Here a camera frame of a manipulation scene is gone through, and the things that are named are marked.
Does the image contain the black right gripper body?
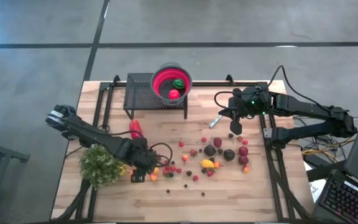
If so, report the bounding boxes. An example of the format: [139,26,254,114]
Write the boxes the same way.
[228,86,272,119]

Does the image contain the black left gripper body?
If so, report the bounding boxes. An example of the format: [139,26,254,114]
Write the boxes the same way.
[128,136,158,175]

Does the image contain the small green watermelon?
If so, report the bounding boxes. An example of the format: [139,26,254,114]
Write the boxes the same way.
[172,78,186,90]

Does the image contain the red collapsible colander grey rim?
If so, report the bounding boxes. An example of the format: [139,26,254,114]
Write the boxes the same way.
[150,62,193,106]

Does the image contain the dark purple round fruit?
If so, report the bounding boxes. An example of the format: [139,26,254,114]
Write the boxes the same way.
[223,149,236,162]
[203,144,217,157]

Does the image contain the large red pepper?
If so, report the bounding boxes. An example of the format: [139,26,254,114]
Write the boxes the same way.
[129,119,144,141]

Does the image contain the potted plant white flowers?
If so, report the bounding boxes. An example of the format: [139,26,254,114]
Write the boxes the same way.
[78,142,127,189]

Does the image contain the black perforated metal shelf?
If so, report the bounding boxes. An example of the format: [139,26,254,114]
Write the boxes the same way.
[122,73,189,121]

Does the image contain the white paper sheet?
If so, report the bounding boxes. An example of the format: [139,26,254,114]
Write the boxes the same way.
[309,179,328,203]

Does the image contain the laptop keyboard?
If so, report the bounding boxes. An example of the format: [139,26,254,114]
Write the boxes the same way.
[311,169,358,224]

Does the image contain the knife with teal handle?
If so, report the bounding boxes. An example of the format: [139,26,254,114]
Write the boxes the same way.
[209,114,223,129]

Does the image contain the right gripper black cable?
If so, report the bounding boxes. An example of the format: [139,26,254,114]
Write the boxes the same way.
[213,90,239,110]

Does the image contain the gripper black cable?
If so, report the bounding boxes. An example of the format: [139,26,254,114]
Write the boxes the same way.
[213,90,239,110]
[97,123,174,168]

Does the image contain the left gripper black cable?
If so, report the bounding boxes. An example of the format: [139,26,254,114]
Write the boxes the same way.
[97,123,174,168]

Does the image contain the black aluminium table frame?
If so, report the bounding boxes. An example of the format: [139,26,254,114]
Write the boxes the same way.
[50,74,312,223]

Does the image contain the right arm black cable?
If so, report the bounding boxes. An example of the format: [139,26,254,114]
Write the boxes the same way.
[265,64,334,111]

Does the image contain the yellow cable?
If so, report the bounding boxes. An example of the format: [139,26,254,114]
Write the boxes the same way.
[301,138,356,156]

